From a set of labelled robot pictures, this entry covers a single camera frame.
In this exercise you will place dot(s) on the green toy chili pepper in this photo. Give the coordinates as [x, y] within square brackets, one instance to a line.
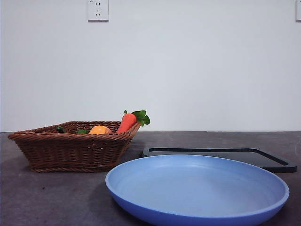
[60, 129]

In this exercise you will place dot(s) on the black rectangular tray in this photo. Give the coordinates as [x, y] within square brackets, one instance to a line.
[270, 161]

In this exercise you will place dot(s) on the white wall socket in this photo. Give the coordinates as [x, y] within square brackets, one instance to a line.
[98, 10]

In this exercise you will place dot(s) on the brown wicker basket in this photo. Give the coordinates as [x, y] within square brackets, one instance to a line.
[70, 150]

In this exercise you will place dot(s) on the orange toy carrot, green leaves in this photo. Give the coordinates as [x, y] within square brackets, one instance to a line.
[127, 122]

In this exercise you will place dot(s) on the orange-yellow toy corn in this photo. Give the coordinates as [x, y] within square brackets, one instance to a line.
[100, 130]

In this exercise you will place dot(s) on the blue round plate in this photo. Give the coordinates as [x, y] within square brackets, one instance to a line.
[195, 188]

